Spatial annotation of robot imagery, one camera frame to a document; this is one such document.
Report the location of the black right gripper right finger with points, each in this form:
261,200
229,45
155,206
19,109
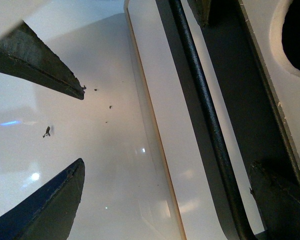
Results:
278,201

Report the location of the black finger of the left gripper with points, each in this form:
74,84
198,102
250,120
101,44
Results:
201,10
24,55

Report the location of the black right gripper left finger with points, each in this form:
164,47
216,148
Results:
48,213

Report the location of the black drawer handle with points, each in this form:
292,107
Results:
236,207

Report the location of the wooden drawer cabinet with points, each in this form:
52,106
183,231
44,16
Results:
155,147

